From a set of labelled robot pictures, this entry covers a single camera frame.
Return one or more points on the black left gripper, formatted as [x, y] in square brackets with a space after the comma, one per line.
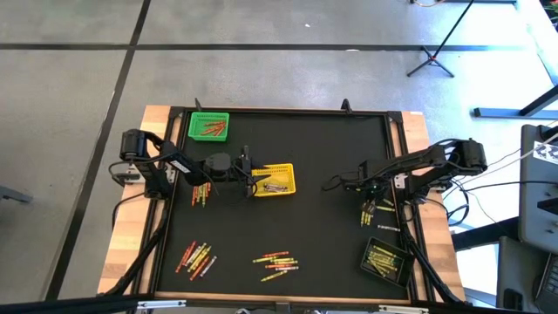
[240, 171]

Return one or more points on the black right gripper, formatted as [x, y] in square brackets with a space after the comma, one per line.
[370, 192]

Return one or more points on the yellow plastic basket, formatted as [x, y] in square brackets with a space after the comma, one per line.
[283, 174]

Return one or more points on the black plastic bin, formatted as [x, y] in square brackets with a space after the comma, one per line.
[401, 272]

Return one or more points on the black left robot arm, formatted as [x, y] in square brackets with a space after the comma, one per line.
[183, 165]

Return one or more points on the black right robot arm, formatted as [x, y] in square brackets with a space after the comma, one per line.
[418, 163]

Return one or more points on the green plastic basket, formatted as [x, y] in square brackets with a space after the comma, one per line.
[196, 120]

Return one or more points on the grey equipment box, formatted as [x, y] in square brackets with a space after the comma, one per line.
[519, 270]

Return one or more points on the black tripod stand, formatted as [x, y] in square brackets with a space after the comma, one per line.
[430, 57]

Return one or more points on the blue black floor beam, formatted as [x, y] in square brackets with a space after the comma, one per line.
[501, 113]

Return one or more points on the grey equipment case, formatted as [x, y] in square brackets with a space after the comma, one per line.
[534, 196]

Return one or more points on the black rig bar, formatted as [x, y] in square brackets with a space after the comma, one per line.
[65, 305]

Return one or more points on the grey floor object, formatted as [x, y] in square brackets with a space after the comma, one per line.
[15, 195]

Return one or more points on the white metal bracket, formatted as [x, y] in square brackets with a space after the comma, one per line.
[400, 182]

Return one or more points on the black aluminium table frame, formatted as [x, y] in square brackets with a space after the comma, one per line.
[283, 112]

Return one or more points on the black clamp mount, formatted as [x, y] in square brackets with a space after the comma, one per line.
[346, 106]

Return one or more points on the silver metal bracket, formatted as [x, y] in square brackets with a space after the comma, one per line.
[161, 304]
[403, 309]

